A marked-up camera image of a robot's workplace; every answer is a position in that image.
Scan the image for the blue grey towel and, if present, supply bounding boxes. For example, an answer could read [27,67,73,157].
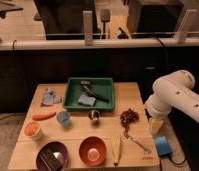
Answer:
[41,88,62,106]

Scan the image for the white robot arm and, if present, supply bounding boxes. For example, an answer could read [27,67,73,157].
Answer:
[145,70,199,135]

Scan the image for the red bowl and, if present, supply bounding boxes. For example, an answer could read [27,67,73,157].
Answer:
[79,136,107,167]

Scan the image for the purple bowl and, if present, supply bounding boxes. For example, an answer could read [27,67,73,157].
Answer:
[36,141,68,171]

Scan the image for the black box in bowl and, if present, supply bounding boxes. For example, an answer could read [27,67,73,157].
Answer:
[40,149,62,171]

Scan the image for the blue object on floor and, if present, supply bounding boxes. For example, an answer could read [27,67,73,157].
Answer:
[154,136,172,157]

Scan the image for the metal fork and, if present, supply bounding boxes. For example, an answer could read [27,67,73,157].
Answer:
[123,132,152,154]

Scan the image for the wooden board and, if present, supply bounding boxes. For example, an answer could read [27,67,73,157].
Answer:
[8,82,159,171]

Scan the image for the small metal cup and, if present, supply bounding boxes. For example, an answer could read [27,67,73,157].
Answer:
[88,110,100,124]

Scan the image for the green plastic tray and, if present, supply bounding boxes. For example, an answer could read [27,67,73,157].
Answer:
[63,77,115,112]

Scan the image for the blue sponge in tray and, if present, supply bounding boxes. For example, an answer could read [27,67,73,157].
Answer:
[78,95,96,106]

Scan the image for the light blue cup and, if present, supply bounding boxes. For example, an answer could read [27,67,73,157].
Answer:
[56,111,70,128]

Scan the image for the orange carrot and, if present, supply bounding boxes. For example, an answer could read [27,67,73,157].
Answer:
[32,112,56,121]

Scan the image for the orange and white cup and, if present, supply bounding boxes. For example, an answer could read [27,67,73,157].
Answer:
[24,122,43,141]

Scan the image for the black handled brush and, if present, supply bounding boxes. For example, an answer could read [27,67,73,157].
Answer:
[80,80,109,102]

